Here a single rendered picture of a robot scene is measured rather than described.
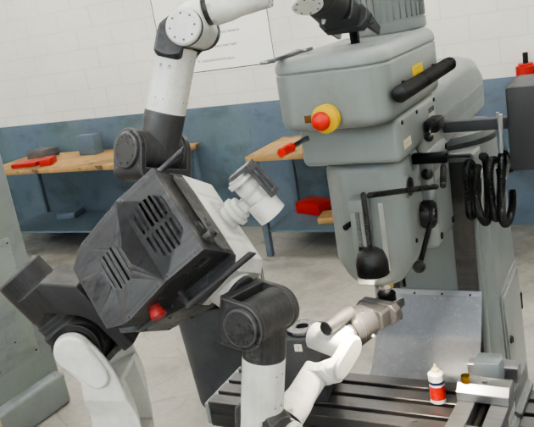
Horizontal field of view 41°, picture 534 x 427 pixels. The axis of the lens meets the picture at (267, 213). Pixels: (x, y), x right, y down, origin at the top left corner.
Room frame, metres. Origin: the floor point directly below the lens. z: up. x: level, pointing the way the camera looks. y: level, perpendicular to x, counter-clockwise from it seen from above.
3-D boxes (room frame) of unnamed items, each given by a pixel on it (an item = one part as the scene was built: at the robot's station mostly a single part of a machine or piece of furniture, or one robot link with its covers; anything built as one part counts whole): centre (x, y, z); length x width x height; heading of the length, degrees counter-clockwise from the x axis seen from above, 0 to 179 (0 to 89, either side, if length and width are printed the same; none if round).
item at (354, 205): (1.60, -0.21, 1.45); 0.04 x 0.04 x 0.21; 61
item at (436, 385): (1.66, -0.36, 1.01); 0.04 x 0.04 x 0.11
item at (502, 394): (1.53, -0.45, 1.04); 0.12 x 0.06 x 0.04; 58
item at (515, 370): (1.55, -0.46, 1.01); 0.35 x 0.15 x 0.11; 148
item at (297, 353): (1.84, 0.00, 1.05); 0.22 x 0.12 x 0.20; 69
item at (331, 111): (1.49, -0.15, 1.76); 0.06 x 0.02 x 0.06; 61
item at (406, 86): (1.65, -0.41, 1.79); 0.45 x 0.04 x 0.04; 151
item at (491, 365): (1.58, -0.48, 1.07); 0.06 x 0.05 x 0.06; 58
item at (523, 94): (1.79, -0.71, 1.62); 0.20 x 0.09 x 0.21; 151
